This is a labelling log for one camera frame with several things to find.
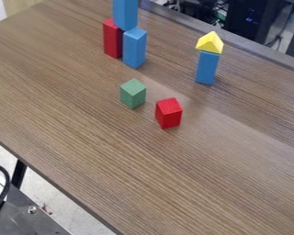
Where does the green cube block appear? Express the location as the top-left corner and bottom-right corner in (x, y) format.
(119, 77), (149, 110)

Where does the red cube block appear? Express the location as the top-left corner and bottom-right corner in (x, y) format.
(154, 96), (185, 130)

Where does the tall blue block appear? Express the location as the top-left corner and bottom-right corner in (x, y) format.
(193, 50), (222, 86)
(120, 27), (149, 71)
(111, 0), (140, 32)

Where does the tall red block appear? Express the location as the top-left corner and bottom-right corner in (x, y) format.
(101, 17), (125, 60)

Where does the black computer tower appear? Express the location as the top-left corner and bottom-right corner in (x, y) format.
(224, 0), (293, 42)

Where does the yellow triangular block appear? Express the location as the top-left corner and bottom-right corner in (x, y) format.
(195, 30), (226, 55)

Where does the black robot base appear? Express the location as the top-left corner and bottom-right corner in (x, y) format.
(0, 162), (74, 235)

